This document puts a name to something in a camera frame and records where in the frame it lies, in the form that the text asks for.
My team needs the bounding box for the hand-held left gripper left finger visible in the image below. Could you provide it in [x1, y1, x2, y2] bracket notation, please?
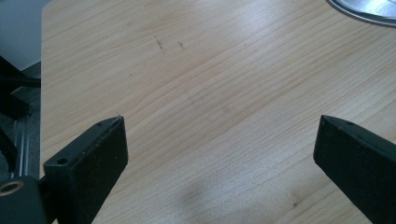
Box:
[43, 115, 129, 224]

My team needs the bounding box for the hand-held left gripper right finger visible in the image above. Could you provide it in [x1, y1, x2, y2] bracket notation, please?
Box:
[313, 114, 396, 224]

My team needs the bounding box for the round metal plate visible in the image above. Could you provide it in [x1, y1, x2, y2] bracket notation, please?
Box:
[325, 0, 396, 28]

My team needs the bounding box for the black metal stand frame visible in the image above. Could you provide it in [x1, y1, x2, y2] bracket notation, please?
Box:
[0, 55, 42, 183]

